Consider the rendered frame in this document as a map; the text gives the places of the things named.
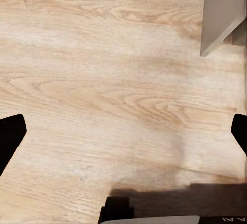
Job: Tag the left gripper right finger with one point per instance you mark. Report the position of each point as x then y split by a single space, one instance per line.
239 130

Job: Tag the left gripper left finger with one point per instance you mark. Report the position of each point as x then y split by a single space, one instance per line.
12 131

